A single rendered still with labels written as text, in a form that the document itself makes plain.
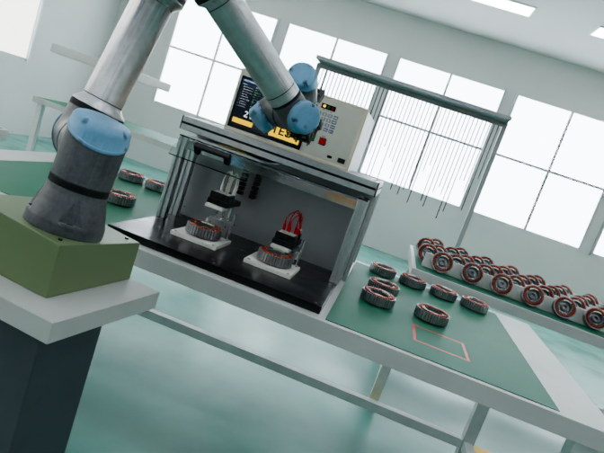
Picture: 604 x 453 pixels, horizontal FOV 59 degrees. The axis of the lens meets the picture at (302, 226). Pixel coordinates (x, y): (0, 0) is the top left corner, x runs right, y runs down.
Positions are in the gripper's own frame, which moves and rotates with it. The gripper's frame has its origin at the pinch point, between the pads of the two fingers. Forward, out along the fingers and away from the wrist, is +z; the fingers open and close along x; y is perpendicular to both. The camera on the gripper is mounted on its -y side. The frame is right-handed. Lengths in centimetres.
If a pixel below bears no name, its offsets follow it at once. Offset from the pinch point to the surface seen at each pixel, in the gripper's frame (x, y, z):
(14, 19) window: -468, -202, 381
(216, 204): -20.5, 28.1, 11.6
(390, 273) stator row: 41, 15, 65
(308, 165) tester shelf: 2.7, 6.5, 7.8
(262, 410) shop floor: 10, 84, 100
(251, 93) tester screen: -23.3, -8.7, 3.7
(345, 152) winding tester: 12.1, -1.7, 7.0
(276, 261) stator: 5.5, 39.4, 6.1
